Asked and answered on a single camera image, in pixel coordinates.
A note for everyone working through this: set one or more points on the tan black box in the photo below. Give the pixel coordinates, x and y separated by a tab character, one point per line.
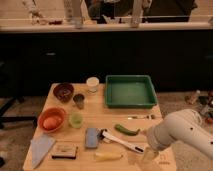
64	151

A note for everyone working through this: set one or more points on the yellow banana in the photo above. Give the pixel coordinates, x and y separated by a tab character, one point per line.
104	156

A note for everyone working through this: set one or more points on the metal fork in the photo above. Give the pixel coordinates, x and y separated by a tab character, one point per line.
142	117

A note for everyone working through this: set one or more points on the light green cup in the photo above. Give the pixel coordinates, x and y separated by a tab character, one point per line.
75	120

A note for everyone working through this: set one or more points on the blue sponge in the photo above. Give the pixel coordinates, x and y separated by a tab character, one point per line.
91	138

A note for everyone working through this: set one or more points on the orange bowl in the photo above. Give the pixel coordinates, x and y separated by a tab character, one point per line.
49	113

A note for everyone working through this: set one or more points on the orange fruit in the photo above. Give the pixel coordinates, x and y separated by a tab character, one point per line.
51	122

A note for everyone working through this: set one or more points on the green plastic tray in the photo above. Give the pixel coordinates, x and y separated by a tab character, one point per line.
129	91

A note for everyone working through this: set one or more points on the small metal cup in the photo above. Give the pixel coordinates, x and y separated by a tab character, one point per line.
79	100

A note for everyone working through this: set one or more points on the green chili pepper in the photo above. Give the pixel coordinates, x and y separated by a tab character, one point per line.
126	131

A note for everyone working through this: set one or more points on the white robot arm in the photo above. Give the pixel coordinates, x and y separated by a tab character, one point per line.
185	126

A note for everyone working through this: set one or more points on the dark brown bowl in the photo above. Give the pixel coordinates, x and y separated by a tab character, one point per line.
63	92

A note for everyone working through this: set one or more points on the white cup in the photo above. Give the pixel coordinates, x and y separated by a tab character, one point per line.
92	84

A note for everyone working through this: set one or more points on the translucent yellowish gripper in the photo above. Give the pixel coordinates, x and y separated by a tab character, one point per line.
146	162

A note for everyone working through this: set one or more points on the grey folded cloth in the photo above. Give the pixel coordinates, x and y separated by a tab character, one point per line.
40	147

